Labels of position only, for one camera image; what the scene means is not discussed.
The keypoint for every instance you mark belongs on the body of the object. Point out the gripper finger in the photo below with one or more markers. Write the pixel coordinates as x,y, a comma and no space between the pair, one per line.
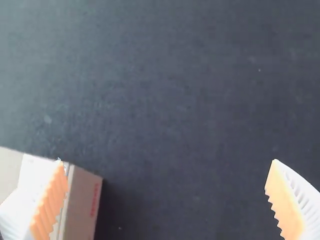
297,205
30,200

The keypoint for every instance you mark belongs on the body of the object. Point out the cardboard box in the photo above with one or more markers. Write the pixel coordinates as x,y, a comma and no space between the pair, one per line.
80,200

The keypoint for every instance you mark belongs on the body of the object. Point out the black mat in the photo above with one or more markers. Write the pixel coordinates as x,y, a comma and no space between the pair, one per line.
160,87

